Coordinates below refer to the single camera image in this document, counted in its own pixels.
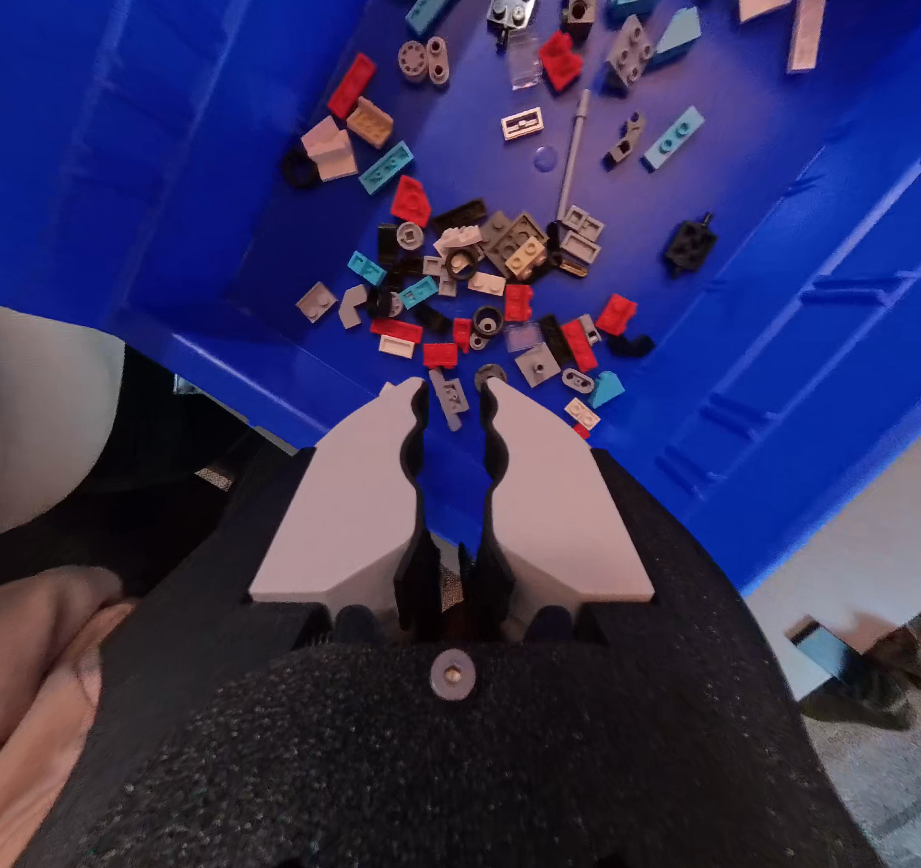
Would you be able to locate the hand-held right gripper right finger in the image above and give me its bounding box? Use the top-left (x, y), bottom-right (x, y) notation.
top-left (479, 379), bottom-right (657, 619)

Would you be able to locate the pile of lego bricks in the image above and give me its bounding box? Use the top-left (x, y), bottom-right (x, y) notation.
top-left (280, 0), bottom-right (830, 442)

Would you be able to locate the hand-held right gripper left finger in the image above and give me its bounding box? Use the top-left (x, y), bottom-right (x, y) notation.
top-left (248, 376), bottom-right (441, 633)

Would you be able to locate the blue plastic bin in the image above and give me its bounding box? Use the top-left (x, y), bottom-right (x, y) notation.
top-left (0, 0), bottom-right (921, 600)

